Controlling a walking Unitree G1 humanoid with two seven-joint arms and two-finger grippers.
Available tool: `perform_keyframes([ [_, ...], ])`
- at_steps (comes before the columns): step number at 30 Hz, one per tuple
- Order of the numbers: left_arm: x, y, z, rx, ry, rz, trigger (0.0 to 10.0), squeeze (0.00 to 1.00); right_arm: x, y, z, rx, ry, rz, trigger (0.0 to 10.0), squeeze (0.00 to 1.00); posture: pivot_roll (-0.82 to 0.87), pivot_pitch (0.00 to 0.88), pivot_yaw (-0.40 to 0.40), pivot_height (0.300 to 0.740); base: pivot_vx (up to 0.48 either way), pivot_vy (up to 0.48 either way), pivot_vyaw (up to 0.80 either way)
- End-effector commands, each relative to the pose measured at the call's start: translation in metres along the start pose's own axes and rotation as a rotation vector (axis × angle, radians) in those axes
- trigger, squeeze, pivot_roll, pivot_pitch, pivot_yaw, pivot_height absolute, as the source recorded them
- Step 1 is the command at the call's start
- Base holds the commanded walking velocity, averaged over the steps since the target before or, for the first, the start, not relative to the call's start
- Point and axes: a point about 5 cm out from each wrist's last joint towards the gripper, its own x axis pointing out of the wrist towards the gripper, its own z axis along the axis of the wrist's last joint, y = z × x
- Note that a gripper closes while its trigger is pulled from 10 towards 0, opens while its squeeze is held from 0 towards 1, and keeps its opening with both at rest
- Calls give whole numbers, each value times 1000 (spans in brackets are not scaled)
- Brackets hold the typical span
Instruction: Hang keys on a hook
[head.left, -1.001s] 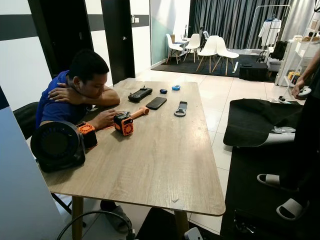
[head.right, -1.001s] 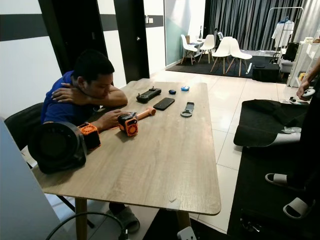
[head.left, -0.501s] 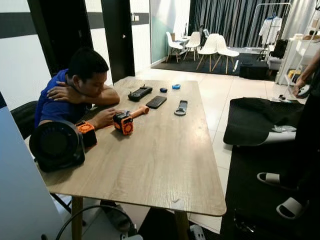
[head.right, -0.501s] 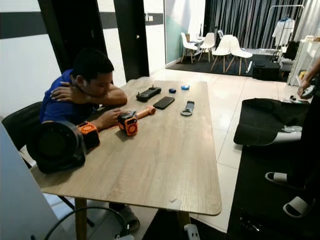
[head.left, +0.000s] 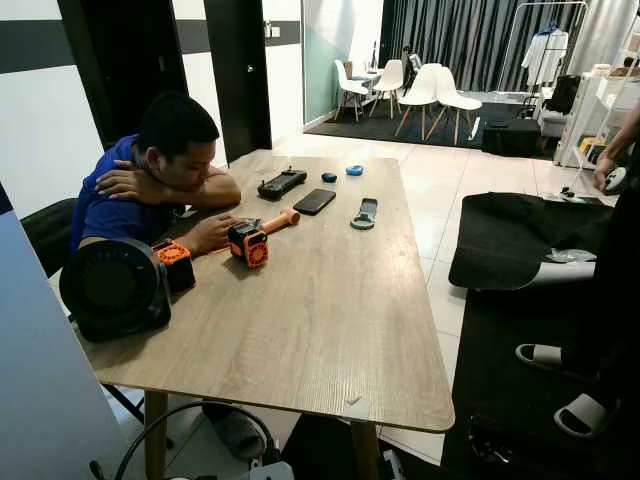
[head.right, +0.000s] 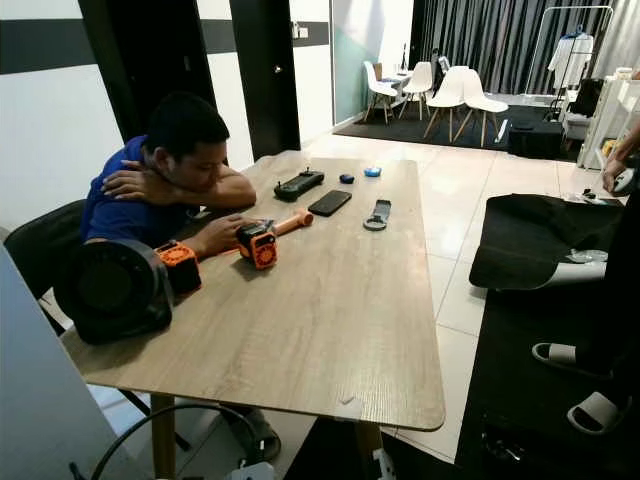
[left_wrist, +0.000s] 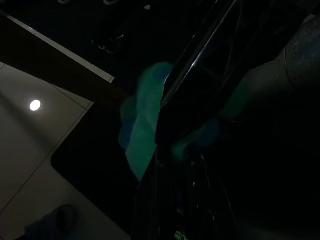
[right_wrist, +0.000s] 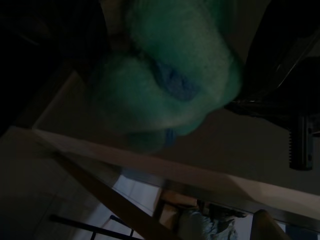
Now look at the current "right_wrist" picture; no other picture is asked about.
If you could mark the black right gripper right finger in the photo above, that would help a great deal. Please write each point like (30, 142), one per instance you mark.
(282, 62)

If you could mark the finger of the black serrated left gripper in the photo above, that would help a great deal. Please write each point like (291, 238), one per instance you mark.
(300, 142)

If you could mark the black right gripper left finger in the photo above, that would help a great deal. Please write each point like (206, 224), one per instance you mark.
(113, 22)

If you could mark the pale wooden table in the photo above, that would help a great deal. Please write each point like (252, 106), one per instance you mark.
(225, 150)

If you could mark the light blue crumpled cloth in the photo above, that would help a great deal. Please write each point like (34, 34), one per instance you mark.
(210, 225)

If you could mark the wooden table leg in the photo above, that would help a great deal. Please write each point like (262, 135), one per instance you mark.
(120, 197)

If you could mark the black metal rack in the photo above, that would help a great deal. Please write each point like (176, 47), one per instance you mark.
(92, 228)

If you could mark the rounded wooden chair post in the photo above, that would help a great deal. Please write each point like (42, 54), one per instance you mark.
(268, 225)

